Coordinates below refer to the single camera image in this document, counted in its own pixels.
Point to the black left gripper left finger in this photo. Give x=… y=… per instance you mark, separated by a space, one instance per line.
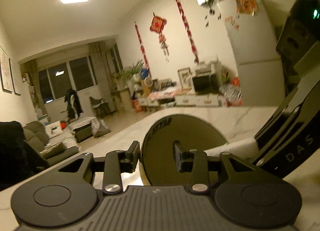
x=130 y=158

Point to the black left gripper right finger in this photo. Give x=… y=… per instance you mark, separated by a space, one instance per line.
x=183 y=158

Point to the yellow duck bowl black inside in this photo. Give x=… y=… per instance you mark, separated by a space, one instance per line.
x=157 y=162

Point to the white sponge block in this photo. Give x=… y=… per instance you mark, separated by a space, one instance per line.
x=245 y=148

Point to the grey backpack on floor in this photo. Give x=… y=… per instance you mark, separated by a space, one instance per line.
x=99 y=128

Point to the black folding chair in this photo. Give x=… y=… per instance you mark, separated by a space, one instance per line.
x=100 y=107

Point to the white tv cabinet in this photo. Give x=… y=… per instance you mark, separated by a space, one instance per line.
x=183 y=100

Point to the plastic bag with red items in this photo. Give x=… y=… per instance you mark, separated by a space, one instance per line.
x=232 y=94

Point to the clothes on rack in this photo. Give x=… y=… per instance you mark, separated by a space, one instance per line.
x=74 y=109

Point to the black microwave oven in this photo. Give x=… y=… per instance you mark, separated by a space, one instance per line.
x=206 y=84

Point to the white deer cushion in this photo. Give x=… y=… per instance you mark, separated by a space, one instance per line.
x=53 y=129

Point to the framed picture on cabinet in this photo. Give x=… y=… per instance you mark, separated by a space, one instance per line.
x=185 y=78

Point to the green potted plant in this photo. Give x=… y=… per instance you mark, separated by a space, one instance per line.
x=128 y=72

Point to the white printer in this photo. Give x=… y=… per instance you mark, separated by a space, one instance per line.
x=211 y=67

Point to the grey sofa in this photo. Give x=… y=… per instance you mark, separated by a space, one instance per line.
x=52 y=150

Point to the silver refrigerator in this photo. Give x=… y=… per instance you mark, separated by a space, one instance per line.
x=253 y=42

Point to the black coat on chair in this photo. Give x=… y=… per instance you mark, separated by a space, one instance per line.
x=19 y=161

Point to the framed wall picture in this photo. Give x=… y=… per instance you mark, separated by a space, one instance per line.
x=16 y=77
x=5 y=73

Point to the red knot wall ornament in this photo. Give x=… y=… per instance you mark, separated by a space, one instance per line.
x=157 y=25

